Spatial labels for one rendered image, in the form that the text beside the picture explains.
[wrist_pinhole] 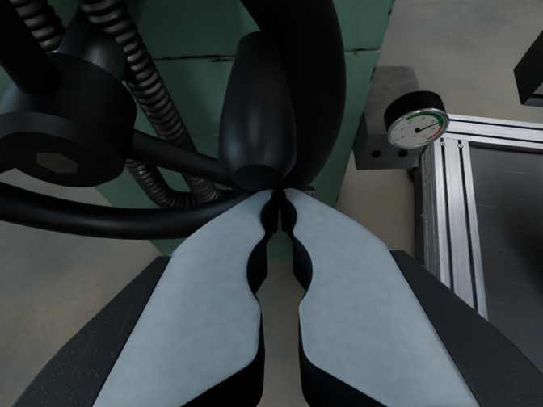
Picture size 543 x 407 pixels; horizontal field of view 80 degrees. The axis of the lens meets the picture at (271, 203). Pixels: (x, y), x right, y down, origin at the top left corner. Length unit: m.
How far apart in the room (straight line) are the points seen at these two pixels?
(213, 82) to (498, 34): 1.57
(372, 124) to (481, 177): 0.60
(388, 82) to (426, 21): 1.32
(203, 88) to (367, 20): 0.19
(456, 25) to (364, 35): 1.47
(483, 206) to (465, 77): 0.74
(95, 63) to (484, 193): 0.90
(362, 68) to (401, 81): 0.12
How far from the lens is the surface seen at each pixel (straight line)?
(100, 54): 0.22
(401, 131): 0.39
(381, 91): 0.48
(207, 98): 0.42
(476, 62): 1.67
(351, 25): 0.36
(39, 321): 1.18
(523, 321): 0.89
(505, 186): 1.01
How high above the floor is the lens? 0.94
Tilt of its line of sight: 62 degrees down
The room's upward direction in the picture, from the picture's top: 5 degrees counter-clockwise
